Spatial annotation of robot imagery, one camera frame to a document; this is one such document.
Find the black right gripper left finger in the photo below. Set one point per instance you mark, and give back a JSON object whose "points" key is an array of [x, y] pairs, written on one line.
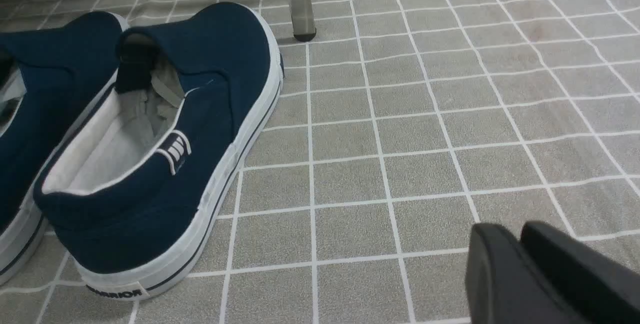
{"points": [[504, 286]]}

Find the navy slip-on shoe right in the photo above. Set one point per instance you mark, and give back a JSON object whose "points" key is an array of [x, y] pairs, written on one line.
{"points": [[133, 191]]}

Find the metal rack leg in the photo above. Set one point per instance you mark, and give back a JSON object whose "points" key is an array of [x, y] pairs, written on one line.
{"points": [[302, 19]]}

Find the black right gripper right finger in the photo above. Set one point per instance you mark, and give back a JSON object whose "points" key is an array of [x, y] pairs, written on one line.
{"points": [[601, 290]]}

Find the navy slip-on shoe left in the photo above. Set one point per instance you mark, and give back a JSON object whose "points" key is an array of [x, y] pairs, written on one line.
{"points": [[51, 80]]}

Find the grey checked floor mat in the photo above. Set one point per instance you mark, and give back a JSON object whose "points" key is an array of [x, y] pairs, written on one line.
{"points": [[399, 126]]}

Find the navy slip-on shoe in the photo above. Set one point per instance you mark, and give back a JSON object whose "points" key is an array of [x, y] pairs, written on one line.
{"points": [[51, 80], [133, 191]]}

